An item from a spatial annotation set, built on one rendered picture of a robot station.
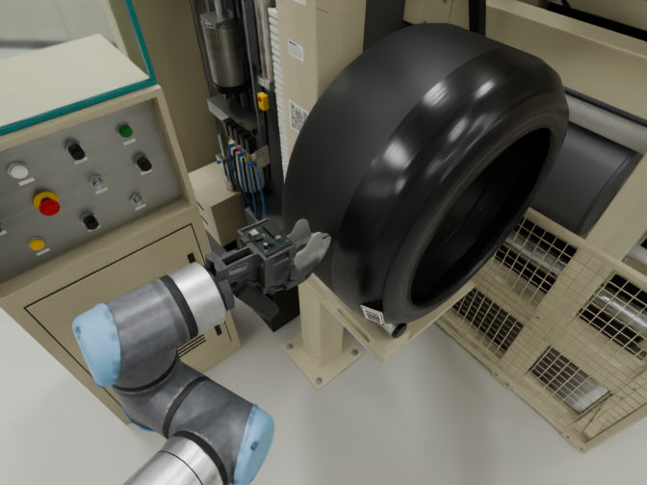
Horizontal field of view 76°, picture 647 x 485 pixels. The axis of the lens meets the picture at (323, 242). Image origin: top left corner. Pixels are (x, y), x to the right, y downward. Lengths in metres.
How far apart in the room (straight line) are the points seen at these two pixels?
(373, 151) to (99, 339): 0.43
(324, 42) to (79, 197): 0.71
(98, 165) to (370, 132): 0.75
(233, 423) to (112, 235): 0.85
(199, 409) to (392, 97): 0.50
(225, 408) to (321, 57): 0.65
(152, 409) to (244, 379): 1.34
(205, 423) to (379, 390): 1.40
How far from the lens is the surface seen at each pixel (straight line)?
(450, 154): 0.61
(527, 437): 2.00
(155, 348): 0.55
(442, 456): 1.86
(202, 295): 0.54
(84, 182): 1.19
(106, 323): 0.53
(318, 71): 0.89
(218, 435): 0.55
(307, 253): 0.63
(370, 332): 1.02
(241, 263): 0.56
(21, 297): 1.30
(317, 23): 0.86
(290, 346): 1.95
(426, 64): 0.70
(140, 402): 0.62
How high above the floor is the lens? 1.75
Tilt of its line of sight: 48 degrees down
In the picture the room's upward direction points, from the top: straight up
